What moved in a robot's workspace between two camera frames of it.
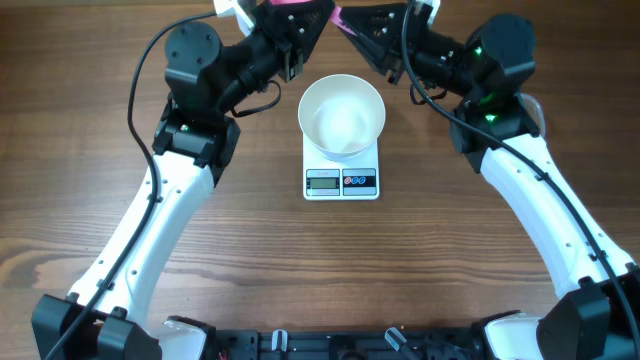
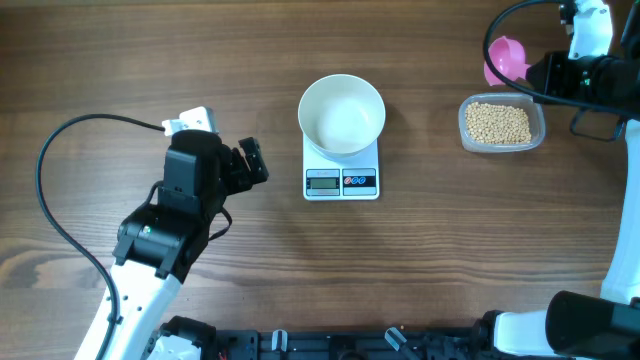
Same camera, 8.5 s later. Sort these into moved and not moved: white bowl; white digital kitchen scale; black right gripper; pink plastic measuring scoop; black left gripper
Moved: black right gripper; pink plastic measuring scoop; black left gripper
Not moved: white digital kitchen scale; white bowl
